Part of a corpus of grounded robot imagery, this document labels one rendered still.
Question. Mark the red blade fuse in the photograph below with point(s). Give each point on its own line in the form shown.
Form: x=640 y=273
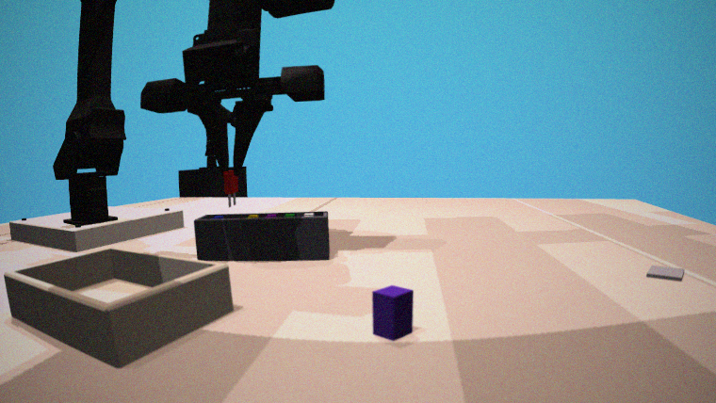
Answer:
x=230 y=183

